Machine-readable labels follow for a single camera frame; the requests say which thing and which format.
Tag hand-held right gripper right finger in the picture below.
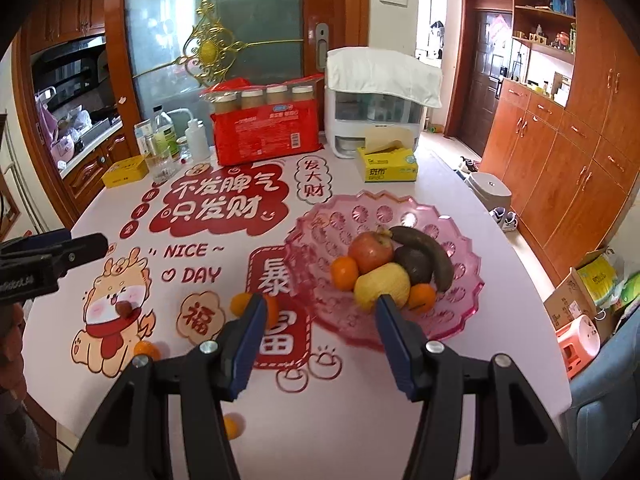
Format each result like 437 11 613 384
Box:
375 294 576 480

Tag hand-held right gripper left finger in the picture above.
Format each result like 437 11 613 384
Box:
62 292 271 480

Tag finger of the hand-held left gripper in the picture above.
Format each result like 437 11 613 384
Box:
27 233 109 281
0 230 73 261

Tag yellow pear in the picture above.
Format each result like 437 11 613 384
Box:
354 262 412 312

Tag dark green avocado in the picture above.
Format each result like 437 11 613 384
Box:
394 247 433 286

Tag red apple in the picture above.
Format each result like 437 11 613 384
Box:
348 231 396 276

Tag dark overripe banana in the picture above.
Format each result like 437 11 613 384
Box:
389 226 455 293

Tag pink plastic fruit bowl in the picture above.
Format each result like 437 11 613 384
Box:
284 191 486 352

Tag person's left hand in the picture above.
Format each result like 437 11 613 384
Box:
0 304 28 401

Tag wooden kitchen base cabinet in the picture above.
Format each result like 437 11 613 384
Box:
60 125 131 211

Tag yellow cardboard box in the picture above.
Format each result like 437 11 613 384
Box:
101 155 150 189

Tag pink plastic bag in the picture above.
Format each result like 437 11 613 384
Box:
35 87 76 163

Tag clear drinking glass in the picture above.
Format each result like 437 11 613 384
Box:
146 146 177 184

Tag white carton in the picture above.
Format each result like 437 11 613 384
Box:
134 120 156 157

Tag clear bottle green label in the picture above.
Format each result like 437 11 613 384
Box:
152 105 180 161

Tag white squeeze wash bottle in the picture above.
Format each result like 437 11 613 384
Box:
167 108 210 164

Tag pair of white shoes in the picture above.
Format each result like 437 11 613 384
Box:
490 206 521 233

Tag brown cardboard box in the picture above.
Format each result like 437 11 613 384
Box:
544 247 618 346

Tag black range hood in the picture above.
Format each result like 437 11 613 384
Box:
32 35 108 111

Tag pink plastic stool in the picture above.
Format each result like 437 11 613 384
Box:
555 314 601 381

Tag yellow tissue box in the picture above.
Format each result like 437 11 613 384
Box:
356 127 419 183

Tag white round stool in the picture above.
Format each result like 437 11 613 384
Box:
467 170 512 211

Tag red paper cup pack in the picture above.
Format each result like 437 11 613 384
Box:
200 74 326 166

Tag yellow bag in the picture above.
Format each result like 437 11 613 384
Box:
575 255 621 306

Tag light blue chair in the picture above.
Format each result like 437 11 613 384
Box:
567 310 640 466

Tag gold door ornament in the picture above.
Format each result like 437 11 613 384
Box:
182 0 236 86

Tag green plastic bag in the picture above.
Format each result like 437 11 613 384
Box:
607 272 640 311

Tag wooden upper kitchen cabinet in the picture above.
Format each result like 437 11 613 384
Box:
27 0 108 56

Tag white countertop dispenser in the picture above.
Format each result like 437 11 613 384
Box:
324 47 426 159

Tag white cloth cover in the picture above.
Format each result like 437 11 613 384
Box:
326 46 444 109

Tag dark brown entry door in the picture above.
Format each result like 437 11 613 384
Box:
460 7 513 158

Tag frosted glass door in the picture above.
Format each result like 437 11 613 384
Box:
122 0 321 126

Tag wooden open shelf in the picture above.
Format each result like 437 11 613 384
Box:
510 0 588 106

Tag wooden wall cabinets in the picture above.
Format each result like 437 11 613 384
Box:
482 77 640 286

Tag silver door handle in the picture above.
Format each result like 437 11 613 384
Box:
314 22 331 72

